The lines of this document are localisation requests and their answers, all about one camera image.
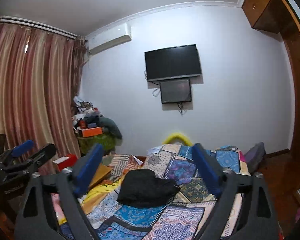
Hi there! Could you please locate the black zip hoodie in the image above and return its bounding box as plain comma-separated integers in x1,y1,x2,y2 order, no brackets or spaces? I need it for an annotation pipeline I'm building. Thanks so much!
117,169,180,209

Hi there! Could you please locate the red white box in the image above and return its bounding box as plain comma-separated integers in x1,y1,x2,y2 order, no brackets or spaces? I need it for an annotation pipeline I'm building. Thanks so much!
52,154,78,173

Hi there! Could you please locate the yellow cartoon blanket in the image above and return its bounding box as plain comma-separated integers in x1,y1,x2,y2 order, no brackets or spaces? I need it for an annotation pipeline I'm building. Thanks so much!
79,176,125,215

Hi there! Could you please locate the brown cardboard box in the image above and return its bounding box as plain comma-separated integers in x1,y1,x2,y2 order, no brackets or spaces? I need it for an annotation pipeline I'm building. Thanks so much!
88,164,111,190

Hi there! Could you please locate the grey purple backpack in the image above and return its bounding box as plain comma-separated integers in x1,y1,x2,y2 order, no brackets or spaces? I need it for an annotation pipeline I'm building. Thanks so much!
244,142,266,173

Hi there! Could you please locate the striped folded blanket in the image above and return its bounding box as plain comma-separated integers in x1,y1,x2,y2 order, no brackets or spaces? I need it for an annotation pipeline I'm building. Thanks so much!
102,154,140,180

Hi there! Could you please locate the orange shoe box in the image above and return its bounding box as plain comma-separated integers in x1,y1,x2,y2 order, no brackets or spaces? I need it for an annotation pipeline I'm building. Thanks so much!
77,127,103,138

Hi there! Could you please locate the green patterned storage bag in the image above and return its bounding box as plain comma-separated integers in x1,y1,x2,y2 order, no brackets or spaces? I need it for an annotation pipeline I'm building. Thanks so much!
77,133,115,155

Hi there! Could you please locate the colourful patchwork quilt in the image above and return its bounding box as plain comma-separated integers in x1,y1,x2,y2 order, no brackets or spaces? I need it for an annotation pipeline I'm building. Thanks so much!
57,143,251,240

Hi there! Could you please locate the dark grey stuffed cushion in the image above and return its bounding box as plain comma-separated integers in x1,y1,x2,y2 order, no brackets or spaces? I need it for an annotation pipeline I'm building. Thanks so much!
98,117,122,139

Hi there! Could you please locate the yellow curved tube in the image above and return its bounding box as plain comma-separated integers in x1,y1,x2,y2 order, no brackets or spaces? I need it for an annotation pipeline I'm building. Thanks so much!
162,132,193,146

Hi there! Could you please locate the red striped curtain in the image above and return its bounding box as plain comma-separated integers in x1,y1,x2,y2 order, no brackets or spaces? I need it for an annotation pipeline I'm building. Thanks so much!
0,20,86,158

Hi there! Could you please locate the brown wooden door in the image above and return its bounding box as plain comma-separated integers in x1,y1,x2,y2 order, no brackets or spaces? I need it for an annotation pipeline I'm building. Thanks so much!
281,0,300,190

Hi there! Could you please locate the wooden overhead wardrobe cabinet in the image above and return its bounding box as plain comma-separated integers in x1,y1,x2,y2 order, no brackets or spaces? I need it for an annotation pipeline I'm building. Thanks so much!
242,0,283,34

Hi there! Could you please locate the small black wall monitor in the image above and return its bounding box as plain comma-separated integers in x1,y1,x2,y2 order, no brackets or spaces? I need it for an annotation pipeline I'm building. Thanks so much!
160,79,192,104

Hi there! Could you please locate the large black wall television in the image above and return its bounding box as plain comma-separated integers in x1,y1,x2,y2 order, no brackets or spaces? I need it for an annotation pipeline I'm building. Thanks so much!
145,44,202,82

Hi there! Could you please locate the white wall air conditioner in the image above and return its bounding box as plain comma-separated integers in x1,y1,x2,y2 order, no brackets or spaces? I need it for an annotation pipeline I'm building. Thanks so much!
88,23,132,55

